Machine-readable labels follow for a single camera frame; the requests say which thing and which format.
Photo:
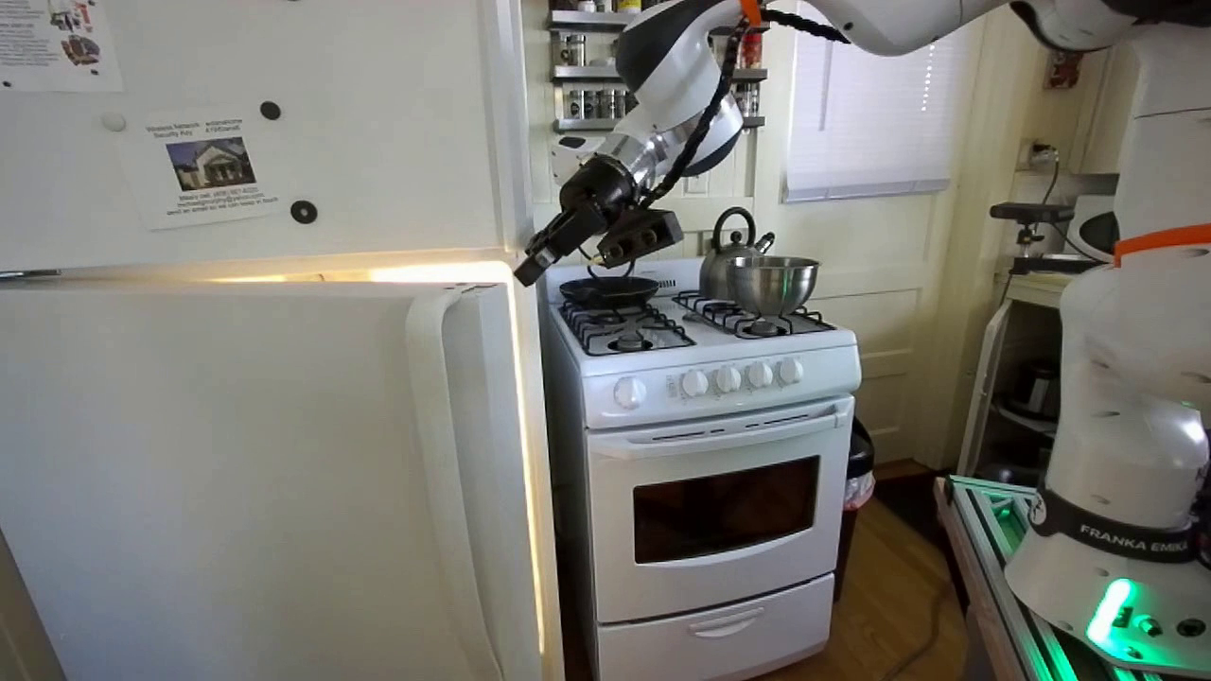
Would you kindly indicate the steel kettle black handle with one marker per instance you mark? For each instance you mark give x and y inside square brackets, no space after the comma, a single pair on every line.
[733,241]

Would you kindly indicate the house photo flyer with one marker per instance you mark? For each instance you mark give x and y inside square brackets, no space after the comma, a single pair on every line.
[207,171]

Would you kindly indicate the black camera on stand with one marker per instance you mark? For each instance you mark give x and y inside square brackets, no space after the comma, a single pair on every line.
[1042,231]

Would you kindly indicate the white gas stove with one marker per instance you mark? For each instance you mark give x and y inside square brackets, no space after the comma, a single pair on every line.
[697,475]

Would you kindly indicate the black frying pan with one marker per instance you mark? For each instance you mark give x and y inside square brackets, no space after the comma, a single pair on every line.
[612,287]

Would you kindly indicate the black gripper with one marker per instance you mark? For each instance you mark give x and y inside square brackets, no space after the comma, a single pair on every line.
[601,203]

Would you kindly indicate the black round magnet upper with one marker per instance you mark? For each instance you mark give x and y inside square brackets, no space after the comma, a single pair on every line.
[272,112]

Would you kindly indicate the steel mixing bowl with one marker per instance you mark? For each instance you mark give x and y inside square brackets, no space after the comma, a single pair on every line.
[775,284]

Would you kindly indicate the white window blind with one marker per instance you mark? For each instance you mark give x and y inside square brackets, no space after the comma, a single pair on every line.
[873,127]

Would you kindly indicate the white bottom fridge door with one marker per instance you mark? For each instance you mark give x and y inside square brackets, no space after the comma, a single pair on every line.
[275,480]

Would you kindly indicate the black trash bin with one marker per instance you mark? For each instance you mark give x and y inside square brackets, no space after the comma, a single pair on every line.
[857,492]

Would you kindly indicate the white side shelf unit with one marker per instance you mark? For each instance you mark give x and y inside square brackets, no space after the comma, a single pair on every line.
[1016,389]

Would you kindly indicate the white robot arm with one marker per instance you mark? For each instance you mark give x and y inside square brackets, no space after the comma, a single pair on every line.
[678,59]

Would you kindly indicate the black round magnet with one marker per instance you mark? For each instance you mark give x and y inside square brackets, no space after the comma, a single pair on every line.
[306,212]
[272,112]

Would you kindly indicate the wall spice rack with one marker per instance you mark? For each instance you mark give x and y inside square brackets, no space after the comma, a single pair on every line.
[583,72]

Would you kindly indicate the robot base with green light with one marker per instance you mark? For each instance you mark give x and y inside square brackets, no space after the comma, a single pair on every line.
[1114,546]

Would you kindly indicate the paper note top left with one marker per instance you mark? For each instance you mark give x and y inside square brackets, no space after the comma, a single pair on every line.
[60,46]

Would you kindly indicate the black round magnet lower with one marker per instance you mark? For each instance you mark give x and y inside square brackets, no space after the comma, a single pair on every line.
[306,212]

